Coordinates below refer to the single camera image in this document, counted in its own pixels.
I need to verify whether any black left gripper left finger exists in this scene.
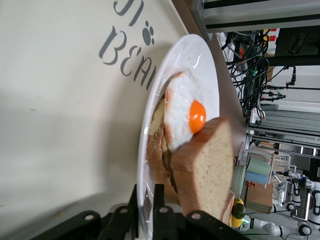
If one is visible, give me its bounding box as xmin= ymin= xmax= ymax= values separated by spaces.
xmin=32 ymin=183 xmax=140 ymax=240

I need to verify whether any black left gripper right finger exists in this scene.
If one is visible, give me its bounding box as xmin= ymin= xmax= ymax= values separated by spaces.
xmin=149 ymin=183 xmax=251 ymax=240

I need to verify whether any white round plate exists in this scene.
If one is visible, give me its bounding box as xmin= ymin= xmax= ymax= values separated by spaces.
xmin=136 ymin=33 xmax=221 ymax=240

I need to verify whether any wooden cutting board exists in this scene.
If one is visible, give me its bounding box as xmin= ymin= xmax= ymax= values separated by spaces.
xmin=222 ymin=193 xmax=237 ymax=227

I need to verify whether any dark green avocado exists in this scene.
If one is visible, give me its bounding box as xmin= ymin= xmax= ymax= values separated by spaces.
xmin=231 ymin=202 xmax=246 ymax=219

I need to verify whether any brown cardboard box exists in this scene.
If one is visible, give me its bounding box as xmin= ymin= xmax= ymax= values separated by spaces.
xmin=244 ymin=181 xmax=275 ymax=215

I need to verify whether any light blue cup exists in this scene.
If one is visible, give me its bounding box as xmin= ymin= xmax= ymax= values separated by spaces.
xmin=246 ymin=171 xmax=270 ymax=185

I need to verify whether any toy fried egg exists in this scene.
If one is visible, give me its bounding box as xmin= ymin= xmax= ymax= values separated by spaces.
xmin=163 ymin=71 xmax=208 ymax=152

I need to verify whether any pale green cup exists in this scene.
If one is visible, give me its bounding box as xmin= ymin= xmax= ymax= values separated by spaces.
xmin=247 ymin=156 xmax=272 ymax=176

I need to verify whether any cream bear print tray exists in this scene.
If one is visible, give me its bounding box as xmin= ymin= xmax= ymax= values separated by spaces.
xmin=0 ymin=0 xmax=191 ymax=240

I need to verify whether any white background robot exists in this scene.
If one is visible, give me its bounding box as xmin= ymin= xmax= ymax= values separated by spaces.
xmin=272 ymin=172 xmax=320 ymax=237

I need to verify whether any white wire cup rack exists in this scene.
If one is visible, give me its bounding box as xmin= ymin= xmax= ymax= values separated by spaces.
xmin=238 ymin=141 xmax=293 ymax=176

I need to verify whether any black cable bundle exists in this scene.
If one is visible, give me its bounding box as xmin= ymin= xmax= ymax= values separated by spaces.
xmin=222 ymin=29 xmax=278 ymax=123

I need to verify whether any grey aluminium frame beam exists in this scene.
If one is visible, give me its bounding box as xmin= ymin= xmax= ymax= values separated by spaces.
xmin=191 ymin=0 xmax=320 ymax=35

